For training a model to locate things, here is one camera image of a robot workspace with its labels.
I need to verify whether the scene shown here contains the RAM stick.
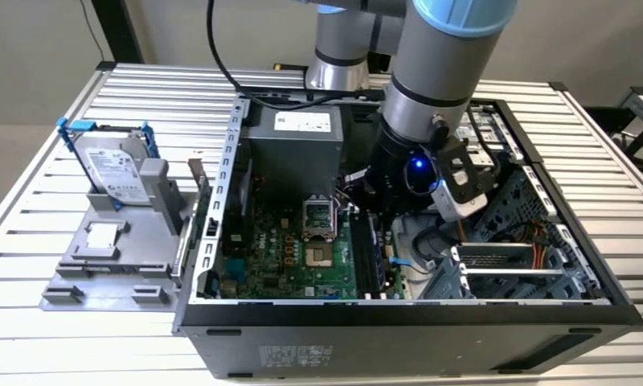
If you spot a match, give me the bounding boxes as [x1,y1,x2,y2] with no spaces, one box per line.
[367,211,387,290]

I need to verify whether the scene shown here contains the grey power supply unit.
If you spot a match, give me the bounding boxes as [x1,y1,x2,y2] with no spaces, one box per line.
[240,102,345,210]

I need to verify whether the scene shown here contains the silver CPU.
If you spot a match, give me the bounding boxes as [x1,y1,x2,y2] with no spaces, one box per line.
[86,224,119,247]

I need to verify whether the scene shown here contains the black RAM slot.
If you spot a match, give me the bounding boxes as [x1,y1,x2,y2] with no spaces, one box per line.
[349,211,369,300]
[357,212,376,300]

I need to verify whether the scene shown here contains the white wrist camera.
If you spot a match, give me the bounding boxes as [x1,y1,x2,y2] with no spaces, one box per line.
[432,138,504,222]

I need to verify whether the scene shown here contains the silver disk bay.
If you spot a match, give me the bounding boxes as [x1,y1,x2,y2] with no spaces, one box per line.
[469,102,521,170]

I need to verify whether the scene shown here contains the graphics card with silver bracket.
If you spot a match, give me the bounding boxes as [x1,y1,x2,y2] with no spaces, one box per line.
[172,157,218,287]

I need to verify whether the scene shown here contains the grey parts rack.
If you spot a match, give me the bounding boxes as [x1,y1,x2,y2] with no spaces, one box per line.
[42,158,206,313]

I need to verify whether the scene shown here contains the CPU socket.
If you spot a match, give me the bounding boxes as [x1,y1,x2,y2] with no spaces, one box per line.
[301,236,339,271]

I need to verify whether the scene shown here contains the red yellow power wires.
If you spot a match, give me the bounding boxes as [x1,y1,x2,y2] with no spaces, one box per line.
[517,219,553,271]

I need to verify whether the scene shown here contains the hard disk in blue carrier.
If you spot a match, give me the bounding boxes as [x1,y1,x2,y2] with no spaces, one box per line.
[56,116,160,210]

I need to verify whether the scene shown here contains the black camera cable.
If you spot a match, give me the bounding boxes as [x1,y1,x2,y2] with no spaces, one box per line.
[207,0,385,105]

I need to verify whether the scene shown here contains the black upright post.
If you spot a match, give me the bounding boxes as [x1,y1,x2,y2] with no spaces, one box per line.
[91,0,144,64]

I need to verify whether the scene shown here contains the black looped wire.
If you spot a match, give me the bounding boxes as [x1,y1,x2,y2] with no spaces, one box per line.
[411,223,457,265]

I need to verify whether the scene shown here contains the black open PC case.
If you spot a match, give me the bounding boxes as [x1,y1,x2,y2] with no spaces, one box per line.
[171,84,643,381]

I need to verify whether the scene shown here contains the metal socket cover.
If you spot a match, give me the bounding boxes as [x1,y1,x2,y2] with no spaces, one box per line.
[303,195,339,239]

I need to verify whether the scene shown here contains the green motherboard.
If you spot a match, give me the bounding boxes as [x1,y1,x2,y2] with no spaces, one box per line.
[218,192,409,301]

